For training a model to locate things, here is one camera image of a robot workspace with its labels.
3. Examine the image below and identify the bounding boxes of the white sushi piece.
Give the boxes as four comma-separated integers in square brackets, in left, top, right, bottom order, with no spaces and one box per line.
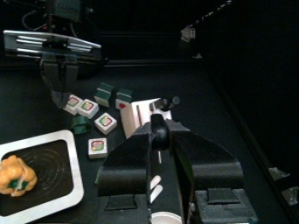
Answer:
[76,98,100,120]
[61,94,84,116]
[93,112,119,136]
[88,137,108,159]

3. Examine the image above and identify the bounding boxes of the orange toy bell pepper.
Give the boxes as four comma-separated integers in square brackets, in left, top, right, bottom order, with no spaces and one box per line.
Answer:
[0,155,38,198]

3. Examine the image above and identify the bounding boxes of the white round cup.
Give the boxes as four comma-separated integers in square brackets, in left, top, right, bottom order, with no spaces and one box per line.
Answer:
[151,212,183,224]

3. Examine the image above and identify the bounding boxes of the white clip on cloth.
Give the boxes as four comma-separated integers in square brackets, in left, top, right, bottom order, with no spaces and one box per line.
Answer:
[180,24,197,42]

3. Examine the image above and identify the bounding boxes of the green wrapped sushi red centre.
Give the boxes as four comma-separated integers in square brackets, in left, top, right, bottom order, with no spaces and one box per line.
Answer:
[115,87,135,111]

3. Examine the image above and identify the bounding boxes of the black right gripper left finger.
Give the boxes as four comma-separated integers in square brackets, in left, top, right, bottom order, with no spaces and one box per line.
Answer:
[95,121,155,224]

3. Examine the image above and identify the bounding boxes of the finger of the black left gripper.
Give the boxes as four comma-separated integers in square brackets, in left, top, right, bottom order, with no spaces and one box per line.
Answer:
[38,57,68,109]
[61,59,80,92]

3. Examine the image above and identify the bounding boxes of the white chopstick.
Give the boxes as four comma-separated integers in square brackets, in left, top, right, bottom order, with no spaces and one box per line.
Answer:
[149,174,163,189]
[149,184,164,204]

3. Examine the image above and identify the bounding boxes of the grey gear beyond table edge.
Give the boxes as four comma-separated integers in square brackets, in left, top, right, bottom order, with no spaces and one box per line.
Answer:
[268,166,299,207]

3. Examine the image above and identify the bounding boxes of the green wrapped sushi piece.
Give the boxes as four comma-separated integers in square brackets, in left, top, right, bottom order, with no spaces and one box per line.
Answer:
[92,81,116,109]

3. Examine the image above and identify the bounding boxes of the black knobbed toy piece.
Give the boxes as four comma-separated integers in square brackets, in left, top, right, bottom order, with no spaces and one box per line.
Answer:
[148,95,183,113]

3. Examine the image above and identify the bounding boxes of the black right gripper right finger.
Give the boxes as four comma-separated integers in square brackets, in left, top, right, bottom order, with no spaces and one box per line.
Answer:
[165,118,259,224]

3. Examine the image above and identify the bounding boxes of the green seaweed ring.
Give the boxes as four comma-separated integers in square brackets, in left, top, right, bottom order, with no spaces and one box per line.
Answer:
[69,115,92,135]

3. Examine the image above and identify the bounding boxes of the silver rimmed black tray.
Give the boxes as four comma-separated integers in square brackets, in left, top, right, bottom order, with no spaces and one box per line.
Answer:
[0,129,85,224]

